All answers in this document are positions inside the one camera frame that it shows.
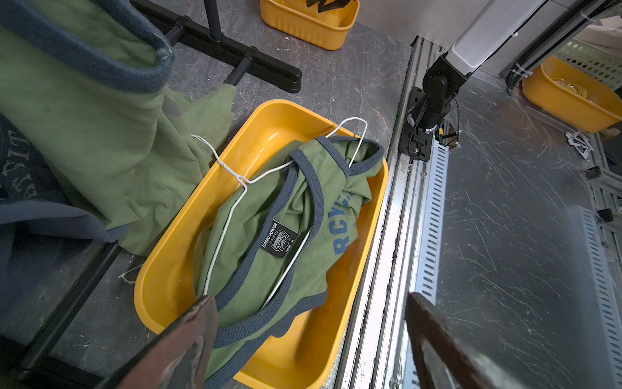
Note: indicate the green tank top middle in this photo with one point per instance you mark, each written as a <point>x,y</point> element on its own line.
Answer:
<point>86,82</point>

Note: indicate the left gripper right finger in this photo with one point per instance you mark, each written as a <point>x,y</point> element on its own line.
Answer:
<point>442,358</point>

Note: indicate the large yellow tray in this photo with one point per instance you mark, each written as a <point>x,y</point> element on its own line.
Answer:
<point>305,355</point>

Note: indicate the navy blue tank top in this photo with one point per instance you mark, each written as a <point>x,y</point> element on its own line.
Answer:
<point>38,223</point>

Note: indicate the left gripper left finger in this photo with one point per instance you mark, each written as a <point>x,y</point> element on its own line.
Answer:
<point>178,357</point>

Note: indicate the green tank top printed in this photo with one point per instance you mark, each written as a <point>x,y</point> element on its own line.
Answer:
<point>290,229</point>

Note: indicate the small yellow bin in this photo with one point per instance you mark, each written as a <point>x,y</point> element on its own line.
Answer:
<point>327,30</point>

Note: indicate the yellow bin outside cell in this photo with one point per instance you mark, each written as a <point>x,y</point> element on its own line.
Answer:
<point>572,96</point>

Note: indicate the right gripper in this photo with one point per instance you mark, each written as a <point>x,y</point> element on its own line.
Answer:
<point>326,5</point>

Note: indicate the metal base rail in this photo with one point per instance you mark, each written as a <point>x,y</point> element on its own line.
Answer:
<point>404,258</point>

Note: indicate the white wire hanger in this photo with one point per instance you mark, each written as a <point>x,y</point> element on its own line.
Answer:
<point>245,183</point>

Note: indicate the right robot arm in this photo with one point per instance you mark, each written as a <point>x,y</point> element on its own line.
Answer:
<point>428,106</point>

